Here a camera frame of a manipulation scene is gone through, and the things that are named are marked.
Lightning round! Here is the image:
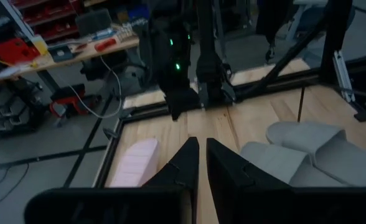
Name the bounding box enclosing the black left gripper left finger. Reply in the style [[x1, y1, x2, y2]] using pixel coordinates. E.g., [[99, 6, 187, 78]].
[[142, 136, 200, 224]]

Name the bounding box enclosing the red storage bin rack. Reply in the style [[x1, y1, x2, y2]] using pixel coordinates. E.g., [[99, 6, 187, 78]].
[[10, 0, 82, 42]]

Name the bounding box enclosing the red and black cart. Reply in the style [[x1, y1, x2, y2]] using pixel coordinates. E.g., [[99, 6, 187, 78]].
[[48, 83, 103, 119]]

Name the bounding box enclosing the long white floor cable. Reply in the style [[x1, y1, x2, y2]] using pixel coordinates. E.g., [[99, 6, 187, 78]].
[[67, 55, 123, 119]]

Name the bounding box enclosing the small red flat box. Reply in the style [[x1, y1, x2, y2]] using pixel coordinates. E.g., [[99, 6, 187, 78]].
[[93, 38, 118, 53]]

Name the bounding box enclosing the pink rubber slide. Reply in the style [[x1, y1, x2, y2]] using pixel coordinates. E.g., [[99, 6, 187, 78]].
[[109, 138, 161, 189]]

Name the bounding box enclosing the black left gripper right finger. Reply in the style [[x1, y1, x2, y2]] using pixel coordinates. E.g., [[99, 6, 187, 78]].
[[206, 138, 293, 224]]

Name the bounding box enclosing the silver aluminium extrusion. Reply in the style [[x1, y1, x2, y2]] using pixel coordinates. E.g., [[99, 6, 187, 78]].
[[332, 49, 357, 104]]

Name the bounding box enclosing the yellow container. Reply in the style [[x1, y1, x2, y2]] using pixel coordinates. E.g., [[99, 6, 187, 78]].
[[30, 34, 49, 57]]

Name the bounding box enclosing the large red case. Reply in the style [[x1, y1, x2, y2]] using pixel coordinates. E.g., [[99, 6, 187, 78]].
[[0, 37, 41, 65]]

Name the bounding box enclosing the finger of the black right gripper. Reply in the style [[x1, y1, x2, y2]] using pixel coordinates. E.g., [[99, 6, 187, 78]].
[[165, 88, 202, 122]]

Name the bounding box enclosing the black drawer organizer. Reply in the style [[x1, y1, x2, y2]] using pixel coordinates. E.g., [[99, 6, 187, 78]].
[[74, 8, 113, 37]]

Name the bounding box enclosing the long wooden workbench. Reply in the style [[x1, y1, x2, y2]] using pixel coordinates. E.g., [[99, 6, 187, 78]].
[[0, 34, 140, 84]]

